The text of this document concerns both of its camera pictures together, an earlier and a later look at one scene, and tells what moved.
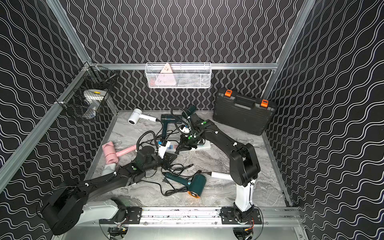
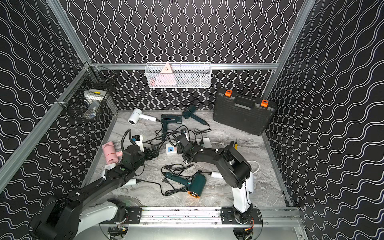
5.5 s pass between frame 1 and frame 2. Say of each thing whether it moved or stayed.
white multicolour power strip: stayed
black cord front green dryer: stayed
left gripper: moved
